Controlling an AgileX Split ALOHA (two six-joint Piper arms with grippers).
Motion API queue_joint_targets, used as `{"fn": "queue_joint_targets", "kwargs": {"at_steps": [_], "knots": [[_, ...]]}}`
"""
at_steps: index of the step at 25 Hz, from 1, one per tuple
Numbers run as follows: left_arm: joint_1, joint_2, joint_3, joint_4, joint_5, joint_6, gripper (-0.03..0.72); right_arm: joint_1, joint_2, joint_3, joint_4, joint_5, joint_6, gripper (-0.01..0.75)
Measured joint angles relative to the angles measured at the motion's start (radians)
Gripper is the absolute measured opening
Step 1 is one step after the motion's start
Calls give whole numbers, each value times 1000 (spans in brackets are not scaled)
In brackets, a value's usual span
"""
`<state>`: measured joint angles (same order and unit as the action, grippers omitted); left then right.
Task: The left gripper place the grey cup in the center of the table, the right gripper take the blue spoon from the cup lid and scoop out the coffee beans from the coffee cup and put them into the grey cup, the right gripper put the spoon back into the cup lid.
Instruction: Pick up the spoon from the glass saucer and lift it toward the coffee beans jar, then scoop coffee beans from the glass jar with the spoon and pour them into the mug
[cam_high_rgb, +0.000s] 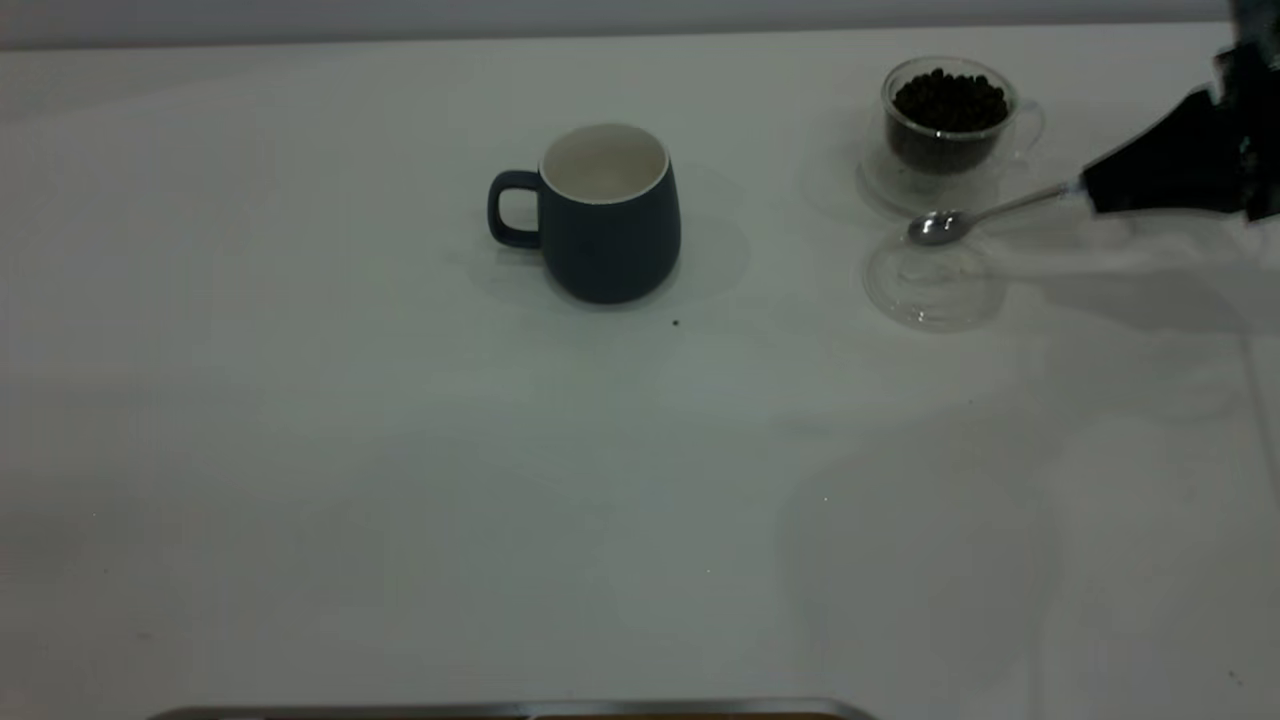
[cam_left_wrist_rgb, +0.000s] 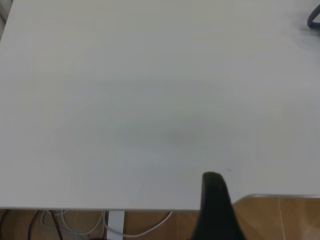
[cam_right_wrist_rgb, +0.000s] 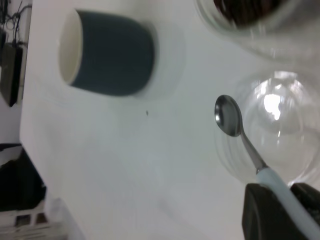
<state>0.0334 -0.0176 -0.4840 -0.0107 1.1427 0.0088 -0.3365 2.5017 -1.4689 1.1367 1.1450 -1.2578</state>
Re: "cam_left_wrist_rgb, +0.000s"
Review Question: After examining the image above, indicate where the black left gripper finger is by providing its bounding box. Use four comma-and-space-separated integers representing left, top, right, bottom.
190, 171, 248, 240

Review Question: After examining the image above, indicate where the white table leg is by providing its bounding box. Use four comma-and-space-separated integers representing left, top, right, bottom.
106, 210, 126, 240

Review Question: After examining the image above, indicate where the pale grey cable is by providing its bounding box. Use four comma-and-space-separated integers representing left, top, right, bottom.
40, 209, 77, 235

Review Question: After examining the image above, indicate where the dark blue-grey ceramic mug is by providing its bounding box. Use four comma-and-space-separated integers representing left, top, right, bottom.
306, 3, 320, 30

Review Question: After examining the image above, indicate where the black cable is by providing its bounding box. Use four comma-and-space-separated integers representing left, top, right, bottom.
0, 209, 10, 235
27, 210, 41, 240
50, 210, 64, 240

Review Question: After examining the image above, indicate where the white cable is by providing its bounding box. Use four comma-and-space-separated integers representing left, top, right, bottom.
61, 209, 174, 238

